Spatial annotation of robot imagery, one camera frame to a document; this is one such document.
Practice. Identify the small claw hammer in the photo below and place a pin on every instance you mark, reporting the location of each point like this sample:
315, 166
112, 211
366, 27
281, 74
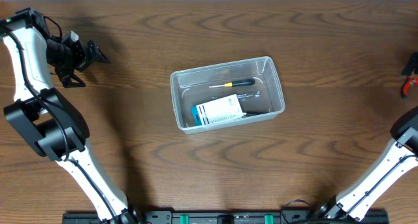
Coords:
249, 114

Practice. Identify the clear plastic container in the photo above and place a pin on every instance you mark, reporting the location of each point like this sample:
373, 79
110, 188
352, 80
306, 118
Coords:
191, 87

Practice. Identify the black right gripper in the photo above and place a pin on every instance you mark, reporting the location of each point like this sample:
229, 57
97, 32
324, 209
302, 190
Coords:
414, 64

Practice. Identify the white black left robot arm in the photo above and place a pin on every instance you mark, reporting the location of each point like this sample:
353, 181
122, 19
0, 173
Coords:
46, 120

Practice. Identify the blue white cardboard box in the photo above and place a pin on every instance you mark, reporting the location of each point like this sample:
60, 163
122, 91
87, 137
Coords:
217, 111

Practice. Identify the black yellow screwdriver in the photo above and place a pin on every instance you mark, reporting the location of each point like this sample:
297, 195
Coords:
236, 83

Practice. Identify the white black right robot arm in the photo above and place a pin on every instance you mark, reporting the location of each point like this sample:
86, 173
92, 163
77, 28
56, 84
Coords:
398, 157

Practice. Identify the silver combination wrench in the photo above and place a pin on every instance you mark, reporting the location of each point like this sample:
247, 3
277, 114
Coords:
244, 95

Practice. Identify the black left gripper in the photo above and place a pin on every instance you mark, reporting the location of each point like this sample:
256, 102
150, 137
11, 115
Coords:
82, 59

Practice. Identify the red handled pliers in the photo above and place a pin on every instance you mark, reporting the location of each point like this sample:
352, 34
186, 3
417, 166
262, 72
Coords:
410, 80

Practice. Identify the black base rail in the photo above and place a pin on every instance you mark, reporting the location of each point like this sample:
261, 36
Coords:
168, 217

